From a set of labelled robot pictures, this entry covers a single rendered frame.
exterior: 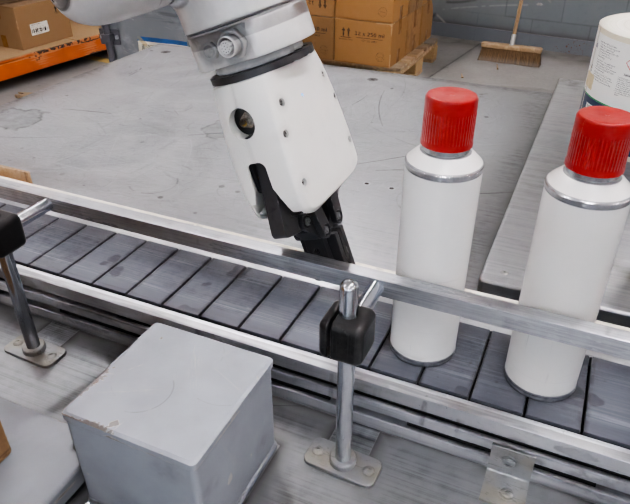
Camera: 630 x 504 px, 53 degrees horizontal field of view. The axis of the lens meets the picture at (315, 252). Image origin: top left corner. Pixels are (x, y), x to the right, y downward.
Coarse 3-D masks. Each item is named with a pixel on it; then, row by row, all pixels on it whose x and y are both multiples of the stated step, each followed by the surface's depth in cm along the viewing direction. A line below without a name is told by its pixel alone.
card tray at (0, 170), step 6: (0, 168) 81; (6, 168) 81; (12, 168) 80; (0, 174) 82; (6, 174) 81; (12, 174) 81; (18, 174) 80; (24, 174) 80; (24, 180) 80; (30, 180) 80
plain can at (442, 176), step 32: (448, 96) 39; (448, 128) 39; (416, 160) 41; (448, 160) 40; (480, 160) 41; (416, 192) 41; (448, 192) 40; (416, 224) 42; (448, 224) 41; (416, 256) 43; (448, 256) 43; (416, 320) 46; (448, 320) 46; (416, 352) 47; (448, 352) 48
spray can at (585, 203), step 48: (576, 144) 37; (624, 144) 36; (576, 192) 37; (624, 192) 37; (576, 240) 38; (528, 288) 42; (576, 288) 40; (528, 336) 43; (528, 384) 45; (576, 384) 46
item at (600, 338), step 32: (0, 192) 56; (32, 192) 55; (128, 224) 51; (160, 224) 50; (256, 256) 47; (288, 256) 46; (320, 256) 46; (384, 288) 44; (416, 288) 43; (448, 288) 43; (480, 320) 42; (512, 320) 41; (544, 320) 40; (576, 320) 40; (608, 352) 39
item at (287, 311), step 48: (48, 240) 64; (96, 240) 64; (144, 240) 64; (144, 288) 57; (192, 288) 57; (240, 288) 57; (288, 288) 57; (288, 336) 51; (384, 336) 51; (480, 336) 51; (432, 384) 46; (480, 384) 46; (624, 384) 46; (576, 432) 43; (624, 432) 43
